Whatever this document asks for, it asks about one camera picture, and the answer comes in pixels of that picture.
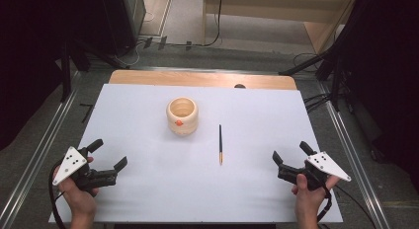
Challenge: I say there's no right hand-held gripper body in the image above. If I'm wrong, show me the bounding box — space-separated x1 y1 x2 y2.
277 151 352 191

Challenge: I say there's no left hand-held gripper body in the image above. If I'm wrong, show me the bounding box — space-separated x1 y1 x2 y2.
51 145 119 192

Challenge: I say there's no black pen with gold tip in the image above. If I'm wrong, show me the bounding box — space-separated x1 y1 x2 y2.
218 123 224 166

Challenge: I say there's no wooden cup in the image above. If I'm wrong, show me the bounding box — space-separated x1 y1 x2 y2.
165 96 200 137

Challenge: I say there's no person's left hand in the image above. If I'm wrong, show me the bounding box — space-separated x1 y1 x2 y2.
52 156 100 219

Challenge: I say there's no person's right hand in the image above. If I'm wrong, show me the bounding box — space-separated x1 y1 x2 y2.
291 173 341 220

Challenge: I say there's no white sheet table cover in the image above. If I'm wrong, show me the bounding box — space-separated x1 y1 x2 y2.
48 83 344 224

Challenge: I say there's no black metal stand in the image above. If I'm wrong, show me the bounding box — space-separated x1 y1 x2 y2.
58 38 131 104
278 47 350 113

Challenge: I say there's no wooden table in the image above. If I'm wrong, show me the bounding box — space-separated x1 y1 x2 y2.
108 69 298 91

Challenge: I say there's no black cabinet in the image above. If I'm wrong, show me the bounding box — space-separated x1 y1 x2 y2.
98 0 147 57

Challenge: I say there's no black wrist strap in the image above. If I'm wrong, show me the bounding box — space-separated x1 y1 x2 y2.
316 186 333 223

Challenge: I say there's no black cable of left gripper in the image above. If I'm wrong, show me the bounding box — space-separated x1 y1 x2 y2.
47 169 67 229

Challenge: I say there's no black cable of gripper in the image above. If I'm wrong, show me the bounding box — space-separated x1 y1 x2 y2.
47 169 67 229
335 185 378 229

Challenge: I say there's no aluminium floor rail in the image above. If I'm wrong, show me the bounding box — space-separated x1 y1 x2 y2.
315 80 393 229
0 70 83 229

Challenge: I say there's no bundle of black cables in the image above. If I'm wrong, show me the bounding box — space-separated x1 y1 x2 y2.
302 92 334 114

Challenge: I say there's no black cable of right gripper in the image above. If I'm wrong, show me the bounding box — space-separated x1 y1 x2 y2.
335 185 378 229

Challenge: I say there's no black floor cable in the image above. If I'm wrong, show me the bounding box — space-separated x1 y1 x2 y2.
164 0 225 48

